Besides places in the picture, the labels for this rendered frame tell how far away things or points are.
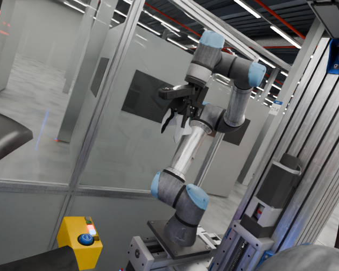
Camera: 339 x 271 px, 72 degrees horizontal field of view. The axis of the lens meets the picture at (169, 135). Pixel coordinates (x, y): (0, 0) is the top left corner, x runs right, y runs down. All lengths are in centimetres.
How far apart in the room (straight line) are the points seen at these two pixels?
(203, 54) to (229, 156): 416
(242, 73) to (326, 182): 47
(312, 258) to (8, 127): 56
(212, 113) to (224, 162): 371
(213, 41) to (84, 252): 77
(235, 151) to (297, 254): 449
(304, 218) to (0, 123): 93
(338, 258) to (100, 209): 118
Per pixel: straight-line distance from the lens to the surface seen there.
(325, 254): 45
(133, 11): 117
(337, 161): 97
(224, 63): 85
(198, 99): 80
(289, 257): 45
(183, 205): 105
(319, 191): 97
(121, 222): 155
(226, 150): 475
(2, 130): 54
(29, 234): 141
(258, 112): 494
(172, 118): 82
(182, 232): 109
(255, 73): 84
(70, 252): 65
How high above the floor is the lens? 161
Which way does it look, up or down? 9 degrees down
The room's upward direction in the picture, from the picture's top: 23 degrees clockwise
